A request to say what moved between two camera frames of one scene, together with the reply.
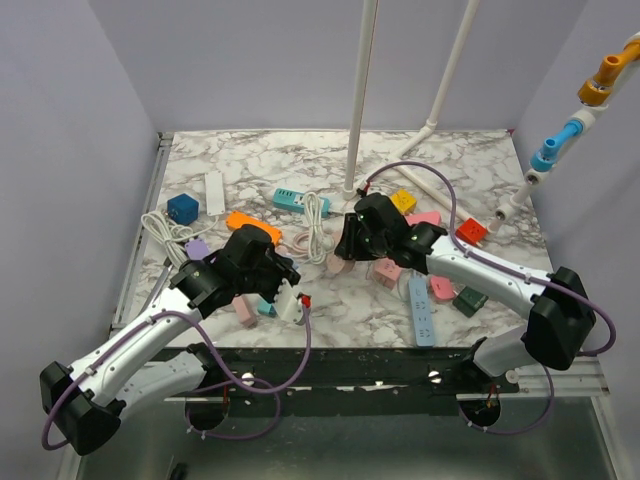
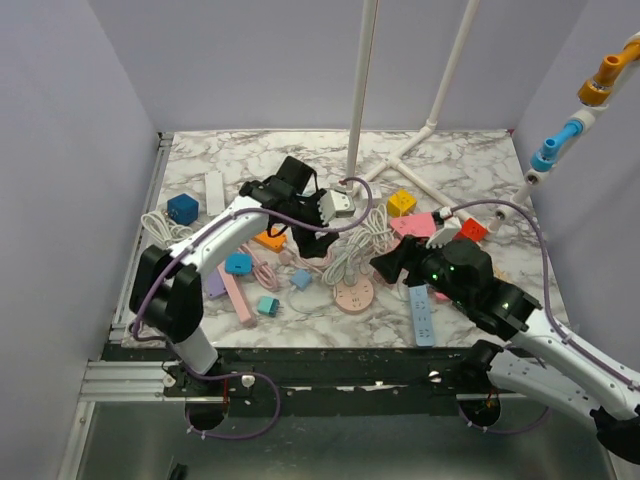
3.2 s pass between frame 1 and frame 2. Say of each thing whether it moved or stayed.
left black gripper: moved
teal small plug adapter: stayed
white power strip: stayed
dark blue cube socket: stayed
